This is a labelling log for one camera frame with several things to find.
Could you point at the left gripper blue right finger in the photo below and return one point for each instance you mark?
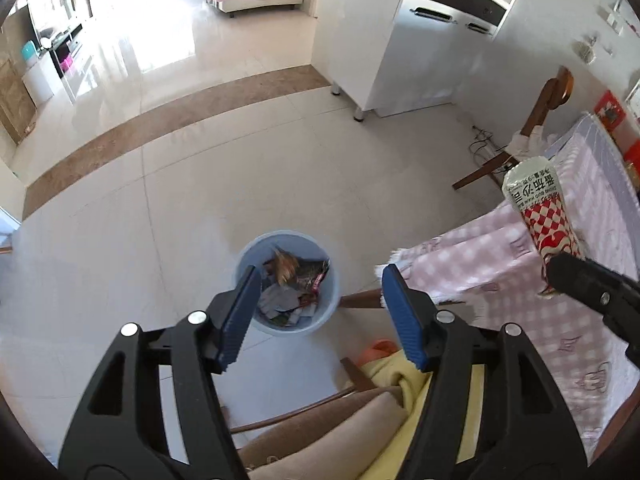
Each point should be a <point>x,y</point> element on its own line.
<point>526,429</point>

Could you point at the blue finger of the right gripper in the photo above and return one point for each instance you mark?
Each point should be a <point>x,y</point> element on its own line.
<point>614,297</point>

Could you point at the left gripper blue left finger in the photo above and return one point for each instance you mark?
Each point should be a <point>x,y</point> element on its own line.
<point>118,430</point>

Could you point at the red white checkered wrapper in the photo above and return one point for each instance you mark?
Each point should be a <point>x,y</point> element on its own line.
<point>533,189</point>

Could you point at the light blue trash bin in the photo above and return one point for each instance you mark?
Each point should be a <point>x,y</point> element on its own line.
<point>298,284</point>

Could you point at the pink grey checkered tablecloth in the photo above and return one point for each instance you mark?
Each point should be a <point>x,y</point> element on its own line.
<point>492,264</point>

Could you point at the yellow cloth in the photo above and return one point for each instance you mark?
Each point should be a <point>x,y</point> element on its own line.
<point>396,370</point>

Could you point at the brown chair with cushion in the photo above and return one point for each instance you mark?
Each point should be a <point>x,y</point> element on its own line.
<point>302,408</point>

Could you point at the white sideboard cabinet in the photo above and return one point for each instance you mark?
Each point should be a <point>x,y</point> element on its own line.
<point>394,56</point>

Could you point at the tv stand unit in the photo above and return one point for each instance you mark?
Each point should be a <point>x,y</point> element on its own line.
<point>49,53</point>

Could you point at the red photo frame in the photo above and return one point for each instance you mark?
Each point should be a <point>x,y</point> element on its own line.
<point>609,111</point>

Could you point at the wooden chair by wall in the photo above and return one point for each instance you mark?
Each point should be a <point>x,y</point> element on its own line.
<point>555,92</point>

